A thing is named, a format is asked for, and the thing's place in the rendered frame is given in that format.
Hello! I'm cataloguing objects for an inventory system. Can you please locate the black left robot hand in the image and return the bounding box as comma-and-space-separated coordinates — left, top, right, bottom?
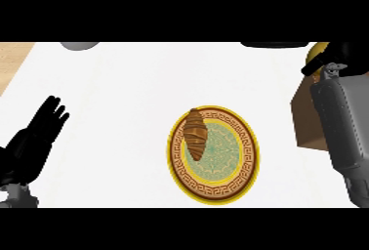
0, 95, 72, 188

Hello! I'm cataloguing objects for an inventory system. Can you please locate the yellow rimmed patterned plate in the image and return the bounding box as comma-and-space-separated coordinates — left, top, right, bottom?
165, 104, 262, 206

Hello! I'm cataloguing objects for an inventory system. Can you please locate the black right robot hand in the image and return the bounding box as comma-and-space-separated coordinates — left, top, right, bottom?
299, 41, 369, 78

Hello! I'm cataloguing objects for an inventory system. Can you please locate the brown croissant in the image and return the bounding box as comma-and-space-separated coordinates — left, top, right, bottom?
181, 107, 209, 162

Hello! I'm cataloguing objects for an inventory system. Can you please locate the brown cardboard box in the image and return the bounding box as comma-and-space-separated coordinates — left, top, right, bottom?
289, 71, 335, 151

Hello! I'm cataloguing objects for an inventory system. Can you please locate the grey rounded object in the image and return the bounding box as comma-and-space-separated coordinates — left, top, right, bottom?
59, 41, 100, 52

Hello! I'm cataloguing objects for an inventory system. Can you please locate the black rounded object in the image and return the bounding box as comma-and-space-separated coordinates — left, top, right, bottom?
239, 41, 311, 50

